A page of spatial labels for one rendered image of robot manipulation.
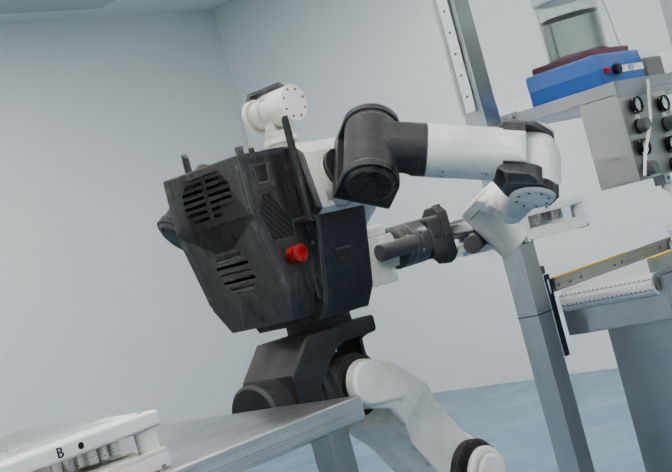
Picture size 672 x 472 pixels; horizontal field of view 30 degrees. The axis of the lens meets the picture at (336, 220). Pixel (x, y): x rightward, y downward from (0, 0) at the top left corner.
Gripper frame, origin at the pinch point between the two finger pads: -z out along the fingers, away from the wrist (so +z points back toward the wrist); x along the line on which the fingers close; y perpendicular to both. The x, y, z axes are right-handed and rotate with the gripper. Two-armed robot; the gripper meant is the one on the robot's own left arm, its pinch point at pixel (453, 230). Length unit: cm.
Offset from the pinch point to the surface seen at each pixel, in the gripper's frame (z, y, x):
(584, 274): -52, -13, 20
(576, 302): -39.1, -6.4, 25.0
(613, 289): -40.5, 4.2, 23.6
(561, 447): -30, -15, 57
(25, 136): -165, -501, -110
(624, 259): -71, -15, 21
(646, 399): -51, -4, 53
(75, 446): 125, 60, 9
